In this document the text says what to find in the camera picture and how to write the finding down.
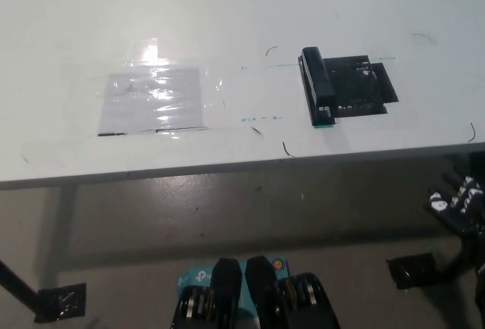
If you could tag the green tape strip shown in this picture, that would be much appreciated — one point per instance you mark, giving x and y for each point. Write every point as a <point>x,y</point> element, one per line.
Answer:
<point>324,126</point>

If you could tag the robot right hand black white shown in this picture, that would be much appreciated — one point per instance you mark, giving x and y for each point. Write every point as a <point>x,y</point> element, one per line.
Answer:
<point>464,196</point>

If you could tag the black floor tape patch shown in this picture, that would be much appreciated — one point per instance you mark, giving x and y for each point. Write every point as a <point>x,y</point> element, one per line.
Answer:
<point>413,271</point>
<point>60,303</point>

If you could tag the clear plastic film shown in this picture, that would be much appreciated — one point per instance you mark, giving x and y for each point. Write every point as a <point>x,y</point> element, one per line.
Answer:
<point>212,90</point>

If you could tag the black table leg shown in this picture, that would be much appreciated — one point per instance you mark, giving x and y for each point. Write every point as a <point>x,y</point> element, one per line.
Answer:
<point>17,282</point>

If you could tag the grey paper sheet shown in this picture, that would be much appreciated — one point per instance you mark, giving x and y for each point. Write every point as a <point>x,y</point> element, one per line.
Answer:
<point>151,101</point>

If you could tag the robot body black teal blocks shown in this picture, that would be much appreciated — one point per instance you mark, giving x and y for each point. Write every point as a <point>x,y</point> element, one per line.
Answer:
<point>254,298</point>

